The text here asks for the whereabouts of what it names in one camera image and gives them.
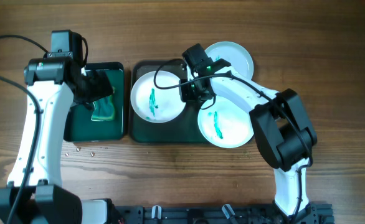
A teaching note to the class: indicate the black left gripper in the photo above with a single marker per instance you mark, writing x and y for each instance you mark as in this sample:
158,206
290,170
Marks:
95,86

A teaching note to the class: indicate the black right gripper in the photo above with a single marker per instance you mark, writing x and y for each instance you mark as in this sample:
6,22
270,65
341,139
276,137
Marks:
189,90

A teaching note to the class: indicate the green yellow sponge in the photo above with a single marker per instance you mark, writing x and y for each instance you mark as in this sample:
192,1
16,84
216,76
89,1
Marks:
104,109

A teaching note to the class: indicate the white plate front stained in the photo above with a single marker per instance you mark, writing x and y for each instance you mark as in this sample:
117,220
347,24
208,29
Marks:
224,124

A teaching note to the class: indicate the white plate stained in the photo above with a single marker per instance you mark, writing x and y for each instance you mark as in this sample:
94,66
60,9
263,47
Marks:
153,104
234,53
224,124

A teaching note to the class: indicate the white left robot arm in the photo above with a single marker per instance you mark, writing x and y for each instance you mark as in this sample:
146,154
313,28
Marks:
34,192

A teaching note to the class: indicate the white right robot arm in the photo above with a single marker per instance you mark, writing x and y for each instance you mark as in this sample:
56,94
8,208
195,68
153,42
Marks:
283,132

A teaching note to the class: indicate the small dark green tray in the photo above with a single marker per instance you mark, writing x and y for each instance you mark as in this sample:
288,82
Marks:
79,124

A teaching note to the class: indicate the large dark green tray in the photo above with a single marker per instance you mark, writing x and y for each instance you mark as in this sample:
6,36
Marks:
181,130

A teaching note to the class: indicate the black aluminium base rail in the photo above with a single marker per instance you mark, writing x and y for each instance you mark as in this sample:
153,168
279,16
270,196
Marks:
313,213

